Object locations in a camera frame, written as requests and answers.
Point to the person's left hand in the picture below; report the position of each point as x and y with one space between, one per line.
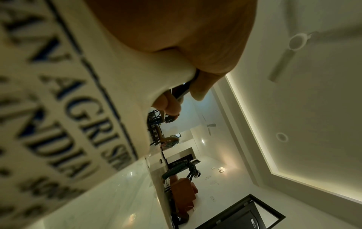
181 24

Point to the dark wooden chairs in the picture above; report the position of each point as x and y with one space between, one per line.
155 125

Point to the small white ceiling fan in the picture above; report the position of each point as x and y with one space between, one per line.
211 125

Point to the large white ceiling fan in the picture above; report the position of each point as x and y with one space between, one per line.
299 41

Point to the round recessed ceiling light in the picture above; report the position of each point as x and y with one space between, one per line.
282 137

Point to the orange armchair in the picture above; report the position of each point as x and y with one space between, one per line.
183 191

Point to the black door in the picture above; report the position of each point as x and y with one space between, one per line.
249 213

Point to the white wall switch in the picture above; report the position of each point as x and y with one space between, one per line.
222 170

